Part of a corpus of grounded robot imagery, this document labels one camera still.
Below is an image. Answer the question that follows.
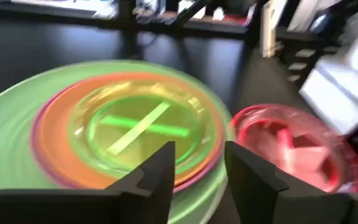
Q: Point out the black table frame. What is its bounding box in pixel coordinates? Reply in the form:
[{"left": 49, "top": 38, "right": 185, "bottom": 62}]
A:
[{"left": 0, "top": 0, "right": 262, "bottom": 60}]

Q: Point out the white upright panel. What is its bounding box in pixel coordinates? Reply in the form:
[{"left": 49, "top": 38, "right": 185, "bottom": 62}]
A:
[{"left": 259, "top": 0, "right": 284, "bottom": 59}]

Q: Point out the orange plastic plate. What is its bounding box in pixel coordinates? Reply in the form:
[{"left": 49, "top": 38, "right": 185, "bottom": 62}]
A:
[{"left": 35, "top": 72, "right": 226, "bottom": 191}]

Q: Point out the white box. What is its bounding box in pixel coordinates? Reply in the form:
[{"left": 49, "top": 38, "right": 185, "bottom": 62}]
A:
[{"left": 299, "top": 6, "right": 358, "bottom": 136}]

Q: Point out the light green plastic plate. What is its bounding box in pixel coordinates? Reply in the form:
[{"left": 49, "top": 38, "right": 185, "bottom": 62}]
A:
[{"left": 0, "top": 58, "right": 233, "bottom": 224}]

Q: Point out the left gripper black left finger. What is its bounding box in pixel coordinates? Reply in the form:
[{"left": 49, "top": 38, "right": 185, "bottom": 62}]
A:
[{"left": 104, "top": 141, "right": 176, "bottom": 224}]

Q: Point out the yellow transparent plastic plate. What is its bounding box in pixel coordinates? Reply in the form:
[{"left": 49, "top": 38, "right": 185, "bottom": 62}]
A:
[{"left": 72, "top": 80, "right": 205, "bottom": 158}]

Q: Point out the green transparent plastic plate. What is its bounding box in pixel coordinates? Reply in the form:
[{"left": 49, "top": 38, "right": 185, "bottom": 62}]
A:
[{"left": 67, "top": 80, "right": 214, "bottom": 180}]

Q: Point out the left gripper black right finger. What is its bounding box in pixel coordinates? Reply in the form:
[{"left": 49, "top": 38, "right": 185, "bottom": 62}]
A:
[{"left": 224, "top": 141, "right": 289, "bottom": 224}]

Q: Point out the purple plastic plate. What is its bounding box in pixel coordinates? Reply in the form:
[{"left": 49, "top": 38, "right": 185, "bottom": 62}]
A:
[{"left": 30, "top": 72, "right": 227, "bottom": 194}]

